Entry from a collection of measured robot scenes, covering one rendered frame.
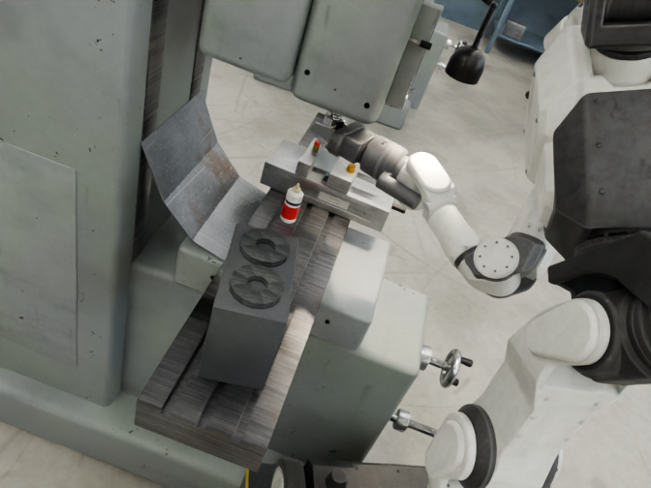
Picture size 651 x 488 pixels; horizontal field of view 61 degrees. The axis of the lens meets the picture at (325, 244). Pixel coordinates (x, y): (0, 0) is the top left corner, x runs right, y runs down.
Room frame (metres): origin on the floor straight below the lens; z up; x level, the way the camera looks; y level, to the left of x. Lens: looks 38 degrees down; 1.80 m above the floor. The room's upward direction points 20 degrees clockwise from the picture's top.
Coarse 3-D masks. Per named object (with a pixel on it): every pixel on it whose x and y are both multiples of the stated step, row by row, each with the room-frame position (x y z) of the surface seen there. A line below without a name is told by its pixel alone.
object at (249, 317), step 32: (256, 256) 0.71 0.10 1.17; (288, 256) 0.75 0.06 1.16; (224, 288) 0.63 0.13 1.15; (256, 288) 0.65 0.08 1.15; (288, 288) 0.68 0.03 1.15; (224, 320) 0.58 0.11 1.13; (256, 320) 0.59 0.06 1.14; (224, 352) 0.59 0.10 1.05; (256, 352) 0.59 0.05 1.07; (256, 384) 0.60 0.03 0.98
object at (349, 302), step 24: (360, 240) 1.24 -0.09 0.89; (384, 240) 1.28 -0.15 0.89; (192, 264) 0.95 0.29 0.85; (216, 264) 0.95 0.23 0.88; (336, 264) 1.10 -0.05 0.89; (360, 264) 1.14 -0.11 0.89; (384, 264) 1.17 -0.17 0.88; (336, 288) 1.02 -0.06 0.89; (360, 288) 1.05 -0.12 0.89; (336, 312) 0.95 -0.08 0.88; (360, 312) 0.97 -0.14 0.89; (336, 336) 0.95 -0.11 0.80; (360, 336) 0.95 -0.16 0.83
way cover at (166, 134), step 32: (160, 128) 1.05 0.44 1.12; (192, 128) 1.18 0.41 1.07; (160, 160) 1.01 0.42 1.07; (192, 160) 1.14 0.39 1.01; (224, 160) 1.26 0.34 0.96; (160, 192) 0.97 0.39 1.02; (192, 192) 1.07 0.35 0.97; (224, 192) 1.18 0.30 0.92; (192, 224) 1.00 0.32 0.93; (224, 224) 1.08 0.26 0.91; (224, 256) 0.98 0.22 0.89
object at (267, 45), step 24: (216, 0) 1.01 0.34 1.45; (240, 0) 1.01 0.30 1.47; (264, 0) 1.00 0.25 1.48; (288, 0) 1.00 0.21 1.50; (312, 0) 1.05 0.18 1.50; (216, 24) 1.01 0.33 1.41; (240, 24) 1.01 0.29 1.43; (264, 24) 1.00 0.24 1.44; (288, 24) 1.00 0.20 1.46; (216, 48) 1.01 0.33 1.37; (240, 48) 1.00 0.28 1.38; (264, 48) 1.00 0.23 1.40; (288, 48) 1.00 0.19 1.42; (264, 72) 1.00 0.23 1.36; (288, 72) 1.01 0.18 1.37
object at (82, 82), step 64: (0, 0) 0.90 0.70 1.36; (64, 0) 0.90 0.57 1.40; (128, 0) 0.90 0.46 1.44; (192, 0) 1.16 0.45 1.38; (0, 64) 0.90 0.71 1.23; (64, 64) 0.90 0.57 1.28; (128, 64) 0.91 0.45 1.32; (192, 64) 1.21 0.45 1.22; (0, 128) 0.90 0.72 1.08; (64, 128) 0.90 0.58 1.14; (128, 128) 0.92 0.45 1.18; (0, 192) 0.90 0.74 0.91; (64, 192) 0.90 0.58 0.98; (128, 192) 0.94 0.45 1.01; (0, 256) 0.90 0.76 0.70; (64, 256) 0.90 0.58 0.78; (128, 256) 0.96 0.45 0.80; (0, 320) 0.90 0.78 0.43; (64, 320) 0.90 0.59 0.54; (64, 384) 0.90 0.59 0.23
